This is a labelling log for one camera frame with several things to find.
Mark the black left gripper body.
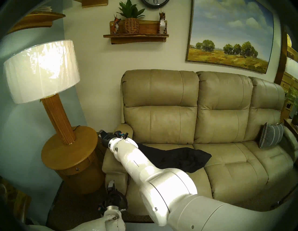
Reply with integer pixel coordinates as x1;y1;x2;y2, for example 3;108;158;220
105;189;122;206

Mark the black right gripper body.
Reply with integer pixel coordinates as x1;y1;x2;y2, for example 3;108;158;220
102;134;117;149

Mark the black jacket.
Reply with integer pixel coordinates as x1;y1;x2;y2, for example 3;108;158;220
136;143;212;173

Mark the beige leather sofa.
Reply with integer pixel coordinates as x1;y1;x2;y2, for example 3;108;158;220
102;69;298;216

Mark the round wooden side table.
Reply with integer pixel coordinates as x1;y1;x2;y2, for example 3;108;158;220
41;126;106;195

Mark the white shade wooden table lamp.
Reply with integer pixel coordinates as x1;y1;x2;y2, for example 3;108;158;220
3;40;81;145

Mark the orange fox figurine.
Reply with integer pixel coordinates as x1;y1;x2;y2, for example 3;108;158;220
111;14;121;34

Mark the green plant in wicker pot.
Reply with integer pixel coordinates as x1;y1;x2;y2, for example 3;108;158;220
116;0;146;34

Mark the live edge wooden shelf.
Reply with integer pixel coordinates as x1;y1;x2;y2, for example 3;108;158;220
103;20;169;44

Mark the white cat figurine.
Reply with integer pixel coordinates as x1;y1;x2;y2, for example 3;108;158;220
159;8;167;34

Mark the framed landscape painting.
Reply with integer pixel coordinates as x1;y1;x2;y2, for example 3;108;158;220
186;0;274;74

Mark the grey striped throw pillow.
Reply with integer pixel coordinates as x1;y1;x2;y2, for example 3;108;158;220
258;122;284;149

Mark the small dark wooden table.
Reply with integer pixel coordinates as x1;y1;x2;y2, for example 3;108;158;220
284;119;298;138

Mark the leafy green houseplant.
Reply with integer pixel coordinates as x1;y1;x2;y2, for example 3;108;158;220
284;87;298;105

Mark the light wooden cabinet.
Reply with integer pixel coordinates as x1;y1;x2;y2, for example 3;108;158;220
281;45;298;121

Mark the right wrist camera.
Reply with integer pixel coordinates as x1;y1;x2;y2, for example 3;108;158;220
113;131;129;140

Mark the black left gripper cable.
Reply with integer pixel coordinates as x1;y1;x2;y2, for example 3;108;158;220
116;189;128;209

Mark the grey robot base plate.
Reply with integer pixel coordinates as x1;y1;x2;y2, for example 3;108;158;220
126;222;161;231

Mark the small wooden wall shelf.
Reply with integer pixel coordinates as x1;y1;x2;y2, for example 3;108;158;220
79;0;108;8

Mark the curved wooden wall shelf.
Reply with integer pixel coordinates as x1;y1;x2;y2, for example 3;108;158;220
7;11;66;35

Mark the dark round wall clock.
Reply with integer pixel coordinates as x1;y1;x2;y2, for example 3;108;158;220
141;0;170;9

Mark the dark wooden frame post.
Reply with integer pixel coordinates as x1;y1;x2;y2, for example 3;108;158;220
274;30;288;85

